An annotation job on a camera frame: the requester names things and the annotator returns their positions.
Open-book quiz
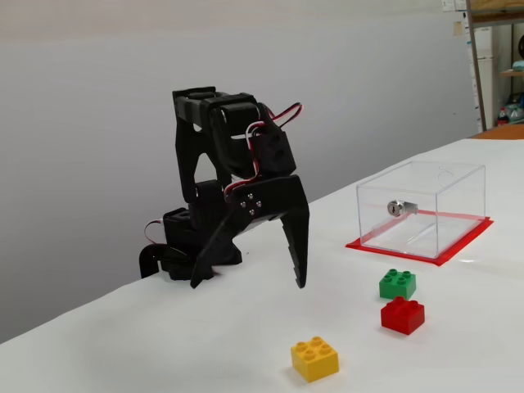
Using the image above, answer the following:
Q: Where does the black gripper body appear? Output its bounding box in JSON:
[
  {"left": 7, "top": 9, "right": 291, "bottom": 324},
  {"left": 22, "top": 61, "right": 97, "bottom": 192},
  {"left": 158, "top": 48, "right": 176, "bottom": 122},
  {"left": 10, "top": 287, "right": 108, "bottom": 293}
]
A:
[{"left": 250, "top": 122, "right": 310, "bottom": 221}]

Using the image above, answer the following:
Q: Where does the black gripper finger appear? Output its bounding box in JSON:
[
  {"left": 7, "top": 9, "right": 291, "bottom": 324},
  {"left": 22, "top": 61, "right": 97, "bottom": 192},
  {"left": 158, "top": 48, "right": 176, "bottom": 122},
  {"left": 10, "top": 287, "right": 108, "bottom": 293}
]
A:
[
  {"left": 189, "top": 187, "right": 267, "bottom": 290},
  {"left": 281, "top": 210, "right": 311, "bottom": 290}
]

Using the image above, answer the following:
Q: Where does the yellow lego brick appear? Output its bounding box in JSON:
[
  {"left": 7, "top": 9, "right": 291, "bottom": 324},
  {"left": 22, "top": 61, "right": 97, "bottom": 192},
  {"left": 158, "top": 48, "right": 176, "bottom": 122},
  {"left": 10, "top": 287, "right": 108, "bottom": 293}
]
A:
[{"left": 290, "top": 336, "right": 340, "bottom": 384}]

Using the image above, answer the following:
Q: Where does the green lego brick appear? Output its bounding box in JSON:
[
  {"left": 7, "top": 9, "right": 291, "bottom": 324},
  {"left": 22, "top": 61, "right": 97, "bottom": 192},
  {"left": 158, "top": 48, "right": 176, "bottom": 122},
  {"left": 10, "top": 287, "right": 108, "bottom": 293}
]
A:
[{"left": 378, "top": 268, "right": 418, "bottom": 301}]

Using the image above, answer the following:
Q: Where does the red lego brick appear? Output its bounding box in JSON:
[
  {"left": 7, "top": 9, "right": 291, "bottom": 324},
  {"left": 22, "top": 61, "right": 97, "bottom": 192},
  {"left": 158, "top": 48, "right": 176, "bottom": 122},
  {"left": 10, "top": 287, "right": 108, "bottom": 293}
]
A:
[{"left": 380, "top": 296, "right": 426, "bottom": 336}]

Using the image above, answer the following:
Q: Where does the transparent plastic box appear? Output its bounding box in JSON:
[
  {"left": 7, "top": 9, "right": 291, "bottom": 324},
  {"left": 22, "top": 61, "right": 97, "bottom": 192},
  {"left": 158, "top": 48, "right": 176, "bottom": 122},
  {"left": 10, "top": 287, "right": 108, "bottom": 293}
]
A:
[{"left": 355, "top": 160, "right": 487, "bottom": 260}]

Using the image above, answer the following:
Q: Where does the black table clamp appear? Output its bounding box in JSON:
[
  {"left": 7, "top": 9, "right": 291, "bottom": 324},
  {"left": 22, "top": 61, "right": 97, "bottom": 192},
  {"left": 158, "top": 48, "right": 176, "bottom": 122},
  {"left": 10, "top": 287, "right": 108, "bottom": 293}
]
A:
[{"left": 138, "top": 244, "right": 165, "bottom": 280}]

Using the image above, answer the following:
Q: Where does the silver cam lock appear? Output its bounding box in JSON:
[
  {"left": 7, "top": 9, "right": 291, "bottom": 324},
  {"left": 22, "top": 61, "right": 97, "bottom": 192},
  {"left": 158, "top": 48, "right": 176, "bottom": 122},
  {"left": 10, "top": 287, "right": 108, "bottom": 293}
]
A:
[{"left": 386, "top": 199, "right": 418, "bottom": 217}]

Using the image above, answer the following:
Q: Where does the large grey backdrop board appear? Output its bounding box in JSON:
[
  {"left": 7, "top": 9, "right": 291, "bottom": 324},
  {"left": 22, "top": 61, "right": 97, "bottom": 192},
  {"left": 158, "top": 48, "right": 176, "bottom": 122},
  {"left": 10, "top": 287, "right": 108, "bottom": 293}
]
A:
[{"left": 0, "top": 0, "right": 478, "bottom": 345}]

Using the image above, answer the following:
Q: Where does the metal storage shelf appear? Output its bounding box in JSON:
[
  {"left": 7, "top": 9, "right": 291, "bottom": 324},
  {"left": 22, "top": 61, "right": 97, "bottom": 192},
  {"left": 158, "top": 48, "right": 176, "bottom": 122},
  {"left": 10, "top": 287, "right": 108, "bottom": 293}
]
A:
[{"left": 465, "top": 0, "right": 524, "bottom": 133}]

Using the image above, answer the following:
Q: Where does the orange brown table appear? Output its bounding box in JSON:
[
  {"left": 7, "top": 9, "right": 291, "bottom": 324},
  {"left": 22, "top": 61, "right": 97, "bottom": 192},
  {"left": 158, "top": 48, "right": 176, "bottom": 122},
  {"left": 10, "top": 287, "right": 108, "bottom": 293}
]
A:
[{"left": 470, "top": 124, "right": 524, "bottom": 142}]

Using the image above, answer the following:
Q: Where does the green plastic bag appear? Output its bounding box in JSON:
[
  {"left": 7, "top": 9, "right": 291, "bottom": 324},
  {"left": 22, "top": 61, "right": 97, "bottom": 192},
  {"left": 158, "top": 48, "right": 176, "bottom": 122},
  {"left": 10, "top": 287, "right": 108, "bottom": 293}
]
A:
[{"left": 506, "top": 93, "right": 524, "bottom": 124}]

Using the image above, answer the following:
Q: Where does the red white black servo cable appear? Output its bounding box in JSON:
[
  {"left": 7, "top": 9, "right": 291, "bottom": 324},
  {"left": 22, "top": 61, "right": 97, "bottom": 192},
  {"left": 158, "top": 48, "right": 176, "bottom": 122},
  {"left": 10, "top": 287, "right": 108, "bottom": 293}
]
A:
[
  {"left": 143, "top": 219, "right": 165, "bottom": 246},
  {"left": 269, "top": 102, "right": 304, "bottom": 129},
  {"left": 223, "top": 122, "right": 267, "bottom": 201}
]

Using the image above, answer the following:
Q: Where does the red tape frame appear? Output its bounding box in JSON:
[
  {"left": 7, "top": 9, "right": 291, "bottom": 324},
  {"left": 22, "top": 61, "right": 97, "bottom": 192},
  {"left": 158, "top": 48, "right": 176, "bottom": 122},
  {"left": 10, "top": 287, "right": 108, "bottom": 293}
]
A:
[{"left": 345, "top": 209, "right": 495, "bottom": 269}]

